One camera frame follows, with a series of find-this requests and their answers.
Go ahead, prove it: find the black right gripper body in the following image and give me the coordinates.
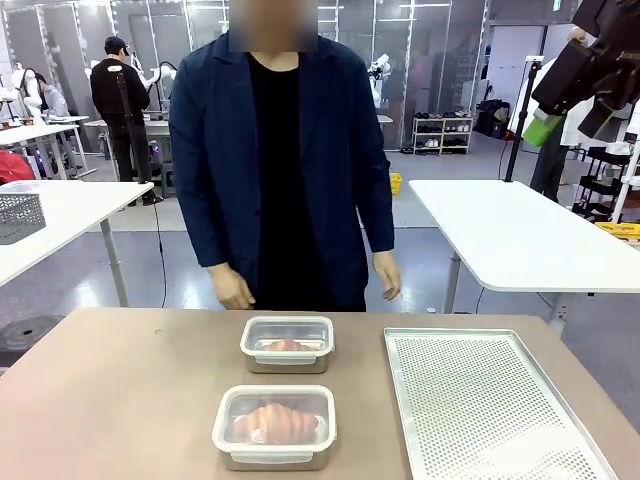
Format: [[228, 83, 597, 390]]
[[572, 0, 640, 109]]

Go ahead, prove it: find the clear white-rimmed container lid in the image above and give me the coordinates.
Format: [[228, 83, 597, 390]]
[[240, 315, 335, 365], [211, 384, 337, 457]]

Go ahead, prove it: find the golden brown croissant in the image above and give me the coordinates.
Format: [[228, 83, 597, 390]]
[[232, 403, 320, 445], [262, 338, 312, 353]]

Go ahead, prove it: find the rectangular stainless steel container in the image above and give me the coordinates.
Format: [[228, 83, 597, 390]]
[[245, 357, 330, 375], [222, 447, 329, 472]]

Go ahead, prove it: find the person's left hand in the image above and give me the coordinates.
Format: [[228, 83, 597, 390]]
[[373, 249, 403, 302]]

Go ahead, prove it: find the person's right hand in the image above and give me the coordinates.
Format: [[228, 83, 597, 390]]
[[208, 263, 257, 311]]

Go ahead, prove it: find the black utility cart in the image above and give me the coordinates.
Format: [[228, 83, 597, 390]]
[[572, 143, 640, 224]]

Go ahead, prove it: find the black stand with white top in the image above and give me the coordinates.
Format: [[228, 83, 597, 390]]
[[503, 55, 545, 184]]

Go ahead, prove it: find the wide yellow crate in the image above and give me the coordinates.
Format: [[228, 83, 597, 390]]
[[594, 221, 640, 247]]

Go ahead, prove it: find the white shoe rack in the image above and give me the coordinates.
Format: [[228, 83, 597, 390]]
[[412, 115, 475, 155]]

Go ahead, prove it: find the white rounded-corner table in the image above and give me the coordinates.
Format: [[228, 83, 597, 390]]
[[408, 178, 640, 321]]

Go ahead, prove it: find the perforated metal baking tray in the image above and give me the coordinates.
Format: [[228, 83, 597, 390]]
[[383, 327, 621, 480]]

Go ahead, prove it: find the person in navy jacket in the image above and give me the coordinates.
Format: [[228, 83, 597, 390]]
[[168, 29, 396, 314]]

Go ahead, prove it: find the black tripod with white head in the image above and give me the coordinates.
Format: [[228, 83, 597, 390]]
[[108, 64, 164, 206]]

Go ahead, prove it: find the background person in black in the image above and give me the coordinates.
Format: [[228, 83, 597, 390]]
[[89, 35, 154, 184]]

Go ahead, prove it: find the white table with grey leg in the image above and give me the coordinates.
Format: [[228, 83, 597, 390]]
[[0, 179, 155, 307]]

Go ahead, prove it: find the background white workbench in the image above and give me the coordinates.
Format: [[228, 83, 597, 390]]
[[0, 115, 99, 181]]

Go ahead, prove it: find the grey perforated basket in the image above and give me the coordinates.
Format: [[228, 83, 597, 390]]
[[0, 192, 47, 246]]

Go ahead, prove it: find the black round floor base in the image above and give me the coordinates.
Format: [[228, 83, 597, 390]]
[[0, 314, 66, 354]]

